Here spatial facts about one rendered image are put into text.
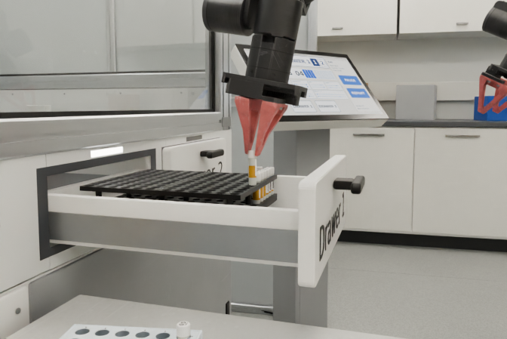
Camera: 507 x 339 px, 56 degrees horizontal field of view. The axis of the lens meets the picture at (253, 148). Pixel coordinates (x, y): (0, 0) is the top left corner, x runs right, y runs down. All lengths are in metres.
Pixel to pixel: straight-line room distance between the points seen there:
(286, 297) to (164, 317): 1.14
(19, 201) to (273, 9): 0.37
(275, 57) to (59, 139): 0.29
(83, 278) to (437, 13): 3.48
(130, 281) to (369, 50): 3.59
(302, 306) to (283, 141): 0.56
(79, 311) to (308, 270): 0.29
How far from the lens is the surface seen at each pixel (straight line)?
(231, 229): 0.53
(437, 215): 3.58
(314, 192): 0.48
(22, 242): 0.62
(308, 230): 0.49
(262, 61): 0.60
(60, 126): 0.65
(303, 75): 1.59
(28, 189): 0.62
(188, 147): 0.95
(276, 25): 0.60
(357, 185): 0.58
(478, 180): 3.58
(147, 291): 0.89
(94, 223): 0.61
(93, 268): 0.74
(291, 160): 1.58
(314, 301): 1.75
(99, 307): 0.64
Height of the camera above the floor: 1.00
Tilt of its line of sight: 5 degrees down
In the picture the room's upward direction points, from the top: straight up
